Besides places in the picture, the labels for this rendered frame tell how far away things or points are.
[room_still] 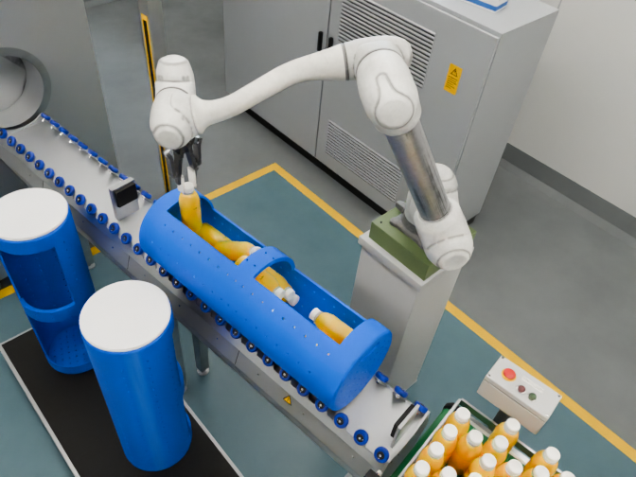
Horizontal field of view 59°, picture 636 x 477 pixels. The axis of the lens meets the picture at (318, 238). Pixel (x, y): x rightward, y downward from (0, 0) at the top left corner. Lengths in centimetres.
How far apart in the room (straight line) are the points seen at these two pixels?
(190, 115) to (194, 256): 52
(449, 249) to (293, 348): 57
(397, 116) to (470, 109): 157
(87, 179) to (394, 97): 155
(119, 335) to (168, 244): 32
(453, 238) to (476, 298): 168
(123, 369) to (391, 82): 117
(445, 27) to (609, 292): 193
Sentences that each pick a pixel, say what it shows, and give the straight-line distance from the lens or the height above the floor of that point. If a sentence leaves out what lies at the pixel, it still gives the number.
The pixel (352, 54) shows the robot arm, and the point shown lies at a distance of 158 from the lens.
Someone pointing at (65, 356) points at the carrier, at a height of 16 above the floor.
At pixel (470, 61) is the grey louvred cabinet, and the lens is 289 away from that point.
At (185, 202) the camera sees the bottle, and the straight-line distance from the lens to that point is 186.
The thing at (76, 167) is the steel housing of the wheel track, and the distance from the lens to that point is 264.
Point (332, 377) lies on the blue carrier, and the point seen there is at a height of 117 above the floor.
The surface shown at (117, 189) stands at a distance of 226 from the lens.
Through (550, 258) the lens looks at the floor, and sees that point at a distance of 389.
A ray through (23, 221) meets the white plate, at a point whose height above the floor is 104.
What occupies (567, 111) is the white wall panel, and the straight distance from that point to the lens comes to 420.
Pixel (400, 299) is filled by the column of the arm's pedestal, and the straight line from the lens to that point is 220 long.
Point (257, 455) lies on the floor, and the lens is 273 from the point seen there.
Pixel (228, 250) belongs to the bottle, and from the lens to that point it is 191.
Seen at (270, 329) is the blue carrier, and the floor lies 116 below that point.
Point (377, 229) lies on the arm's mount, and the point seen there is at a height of 107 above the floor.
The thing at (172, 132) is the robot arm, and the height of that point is 169.
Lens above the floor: 251
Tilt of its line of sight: 45 degrees down
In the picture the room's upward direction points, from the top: 7 degrees clockwise
